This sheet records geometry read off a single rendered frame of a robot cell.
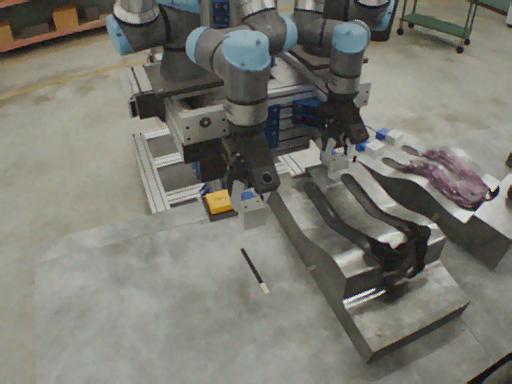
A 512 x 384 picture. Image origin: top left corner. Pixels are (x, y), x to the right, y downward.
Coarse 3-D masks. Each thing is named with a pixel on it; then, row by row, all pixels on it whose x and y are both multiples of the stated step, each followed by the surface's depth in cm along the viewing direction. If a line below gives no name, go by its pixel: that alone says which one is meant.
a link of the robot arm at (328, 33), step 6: (330, 24) 86; (336, 24) 86; (360, 24) 86; (324, 30) 86; (330, 30) 86; (366, 30) 86; (324, 36) 87; (330, 36) 86; (324, 42) 88; (330, 42) 87; (324, 48) 91; (330, 48) 89
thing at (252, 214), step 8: (248, 192) 84; (248, 200) 80; (256, 200) 80; (240, 208) 78; (248, 208) 78; (256, 208) 78; (264, 208) 78; (240, 216) 80; (248, 216) 78; (256, 216) 79; (264, 216) 80; (248, 224) 80; (256, 224) 81; (264, 224) 81
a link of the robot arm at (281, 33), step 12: (240, 0) 69; (252, 0) 68; (264, 0) 68; (240, 12) 70; (252, 12) 68; (264, 12) 68; (276, 12) 70; (252, 24) 68; (264, 24) 69; (276, 24) 70; (288, 24) 71; (276, 36) 70; (288, 36) 71; (276, 48) 71; (288, 48) 74
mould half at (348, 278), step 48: (288, 192) 92; (336, 192) 92; (384, 192) 93; (336, 240) 77; (384, 240) 74; (432, 240) 74; (336, 288) 73; (384, 288) 74; (432, 288) 73; (384, 336) 66
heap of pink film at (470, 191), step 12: (432, 156) 102; (444, 156) 100; (456, 156) 100; (408, 168) 100; (420, 168) 97; (432, 168) 93; (456, 168) 98; (468, 168) 98; (432, 180) 94; (444, 180) 92; (468, 180) 94; (480, 180) 94; (444, 192) 92; (456, 192) 91; (468, 192) 91; (480, 192) 91; (468, 204) 90
